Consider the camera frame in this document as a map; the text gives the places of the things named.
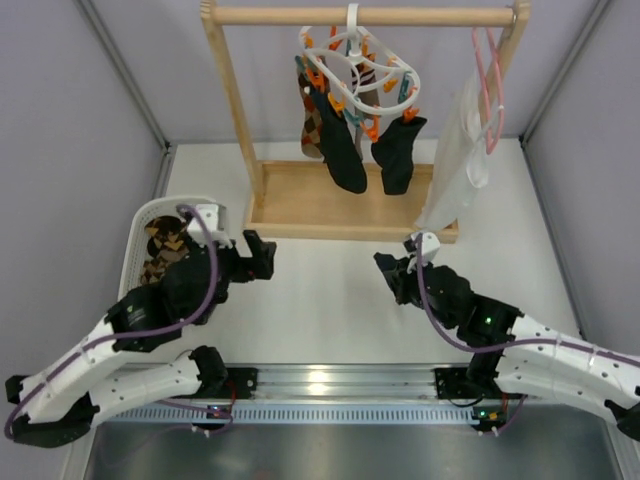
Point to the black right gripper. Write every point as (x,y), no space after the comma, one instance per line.
(403,282)

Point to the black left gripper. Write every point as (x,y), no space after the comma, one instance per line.
(245,263)

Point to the dark navy sock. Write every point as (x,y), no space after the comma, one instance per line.
(344,164)

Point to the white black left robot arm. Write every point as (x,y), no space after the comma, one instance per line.
(84,388)

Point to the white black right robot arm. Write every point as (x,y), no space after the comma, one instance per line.
(514,353)

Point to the pink clothes hanger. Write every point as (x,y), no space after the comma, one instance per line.
(491,90)

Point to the white round clip hanger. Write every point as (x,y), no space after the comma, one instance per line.
(362,77)

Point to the wooden clothes rack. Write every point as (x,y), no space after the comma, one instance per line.
(299,199)

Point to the tan black argyle sock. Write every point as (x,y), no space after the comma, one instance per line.
(165,233)

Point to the white perforated plastic basket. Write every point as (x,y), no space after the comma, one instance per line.
(136,249)

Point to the yellow black argyle sock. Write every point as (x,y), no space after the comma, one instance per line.
(154,269)

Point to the brown argyle hanging sock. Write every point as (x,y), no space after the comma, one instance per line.
(312,124)

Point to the white hanging cloth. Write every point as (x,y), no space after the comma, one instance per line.
(460,164)

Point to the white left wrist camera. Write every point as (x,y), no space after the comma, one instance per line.
(215,219)

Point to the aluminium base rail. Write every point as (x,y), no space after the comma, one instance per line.
(350,395)

